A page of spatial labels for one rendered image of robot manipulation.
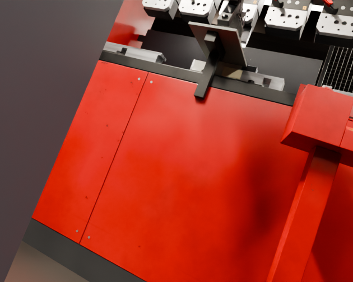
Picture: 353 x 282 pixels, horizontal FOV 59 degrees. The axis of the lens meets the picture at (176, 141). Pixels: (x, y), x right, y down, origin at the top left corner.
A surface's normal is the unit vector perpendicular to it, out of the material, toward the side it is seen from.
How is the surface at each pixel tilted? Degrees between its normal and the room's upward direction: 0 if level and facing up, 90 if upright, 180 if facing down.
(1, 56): 90
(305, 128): 90
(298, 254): 90
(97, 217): 90
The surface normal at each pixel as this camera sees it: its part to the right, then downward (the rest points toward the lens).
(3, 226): 0.89, 0.30
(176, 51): -0.33, -0.23
